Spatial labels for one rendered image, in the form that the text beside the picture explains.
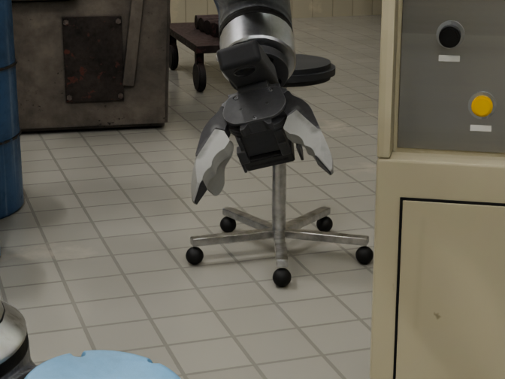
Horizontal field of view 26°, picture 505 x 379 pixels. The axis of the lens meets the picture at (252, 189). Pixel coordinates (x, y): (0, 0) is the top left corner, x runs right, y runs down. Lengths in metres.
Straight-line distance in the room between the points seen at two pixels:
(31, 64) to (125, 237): 1.78
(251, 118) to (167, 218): 3.08
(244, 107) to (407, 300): 0.54
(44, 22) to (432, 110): 4.12
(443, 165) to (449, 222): 0.08
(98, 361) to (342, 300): 2.54
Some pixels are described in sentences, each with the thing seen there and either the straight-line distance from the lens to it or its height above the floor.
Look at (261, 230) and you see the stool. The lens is 3.81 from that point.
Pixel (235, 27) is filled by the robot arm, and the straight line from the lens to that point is 1.30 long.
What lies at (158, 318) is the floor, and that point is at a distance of 3.34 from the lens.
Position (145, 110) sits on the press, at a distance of 5.70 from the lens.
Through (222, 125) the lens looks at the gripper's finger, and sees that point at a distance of 1.21.
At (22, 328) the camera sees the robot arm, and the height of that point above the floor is 0.90.
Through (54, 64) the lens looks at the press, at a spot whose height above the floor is 0.36.
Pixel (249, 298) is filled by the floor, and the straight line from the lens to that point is 3.48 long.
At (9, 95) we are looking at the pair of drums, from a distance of 4.31.
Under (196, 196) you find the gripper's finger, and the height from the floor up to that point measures 0.97.
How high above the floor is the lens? 1.30
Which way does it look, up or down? 16 degrees down
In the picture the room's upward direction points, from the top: straight up
